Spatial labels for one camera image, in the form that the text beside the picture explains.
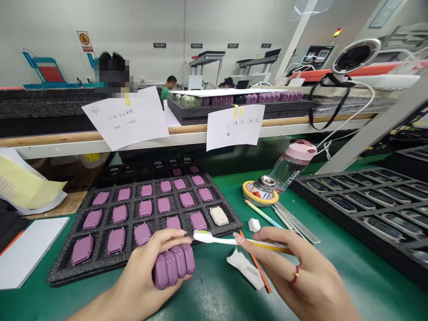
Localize person's right index finger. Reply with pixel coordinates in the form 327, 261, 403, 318
258, 226, 303, 251

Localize rows of purple cases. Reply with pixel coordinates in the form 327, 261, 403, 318
70, 175, 214, 267

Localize black strap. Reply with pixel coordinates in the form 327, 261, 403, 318
307, 73, 356, 132

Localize crumpled white tissue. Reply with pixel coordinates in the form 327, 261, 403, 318
226, 247, 265, 291

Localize blue and red rack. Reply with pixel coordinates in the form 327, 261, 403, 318
22, 48, 68, 89

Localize beige watch case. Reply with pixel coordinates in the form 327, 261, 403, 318
209, 206, 229, 226

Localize rows of dark screen watches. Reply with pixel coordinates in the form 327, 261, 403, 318
302, 169, 428, 267

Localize black tray with deep slots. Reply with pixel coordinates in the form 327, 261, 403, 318
290, 166, 428, 290

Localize clear water bottle pink lid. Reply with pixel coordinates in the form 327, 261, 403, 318
267, 139, 318, 194

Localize small handwritten paper note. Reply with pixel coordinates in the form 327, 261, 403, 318
206, 104, 266, 152

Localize white paper sheet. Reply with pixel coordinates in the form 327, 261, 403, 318
168, 87, 289, 99

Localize white frame post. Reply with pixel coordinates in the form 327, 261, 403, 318
313, 75, 428, 175

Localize red and yellow warning sign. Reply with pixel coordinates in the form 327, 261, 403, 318
76, 30, 91, 53

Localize white cable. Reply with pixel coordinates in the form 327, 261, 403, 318
314, 79, 378, 162

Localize person's left hand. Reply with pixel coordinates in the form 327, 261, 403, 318
123, 228, 194, 302

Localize row of dark watch cases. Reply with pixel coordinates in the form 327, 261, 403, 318
107, 156, 198, 175

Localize stack of clear plastic trays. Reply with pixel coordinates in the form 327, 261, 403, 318
311, 96, 396, 118

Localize yellow tape roll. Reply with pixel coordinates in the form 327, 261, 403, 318
242, 180, 280, 208

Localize row of assorted watch cases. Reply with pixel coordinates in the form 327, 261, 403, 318
170, 91, 304, 107

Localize person's right thumb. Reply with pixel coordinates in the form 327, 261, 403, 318
232, 231, 265, 251

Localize white and yellow toothbrush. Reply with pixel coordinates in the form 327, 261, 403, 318
193, 230, 292, 255

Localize grey machine stand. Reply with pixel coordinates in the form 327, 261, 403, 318
188, 50, 226, 91
236, 48, 282, 85

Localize white flat box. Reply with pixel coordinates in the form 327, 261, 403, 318
0, 216, 71, 290

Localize person's left thumb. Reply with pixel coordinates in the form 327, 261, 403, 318
160, 235, 194, 249

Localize large handwritten paper note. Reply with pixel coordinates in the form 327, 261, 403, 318
81, 85, 170, 152

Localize person's right hand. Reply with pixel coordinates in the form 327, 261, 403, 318
232, 226, 341, 319

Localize wooden board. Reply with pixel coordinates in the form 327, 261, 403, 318
24, 152, 111, 220

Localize metal ruler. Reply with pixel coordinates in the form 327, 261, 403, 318
271, 202, 321, 245

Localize round silver ring device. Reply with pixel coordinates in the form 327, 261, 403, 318
331, 38, 382, 83

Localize stack of black foam trays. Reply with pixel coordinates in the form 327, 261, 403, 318
167, 90, 316, 127

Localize small glass bottle metal cap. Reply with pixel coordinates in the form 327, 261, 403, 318
252, 175, 277, 202

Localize person's right fingers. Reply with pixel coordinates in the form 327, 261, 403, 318
267, 247, 303, 285

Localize wooden and white shelf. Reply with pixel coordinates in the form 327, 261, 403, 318
0, 113, 379, 160

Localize orange pencil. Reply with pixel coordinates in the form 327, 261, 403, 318
239, 230, 273, 295

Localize person's left index finger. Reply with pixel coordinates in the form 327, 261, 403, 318
151, 228, 188, 239

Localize yellow paper sheets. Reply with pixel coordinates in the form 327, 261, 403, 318
0, 148, 69, 215

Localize pale green pencil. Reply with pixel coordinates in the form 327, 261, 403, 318
243, 199, 285, 230

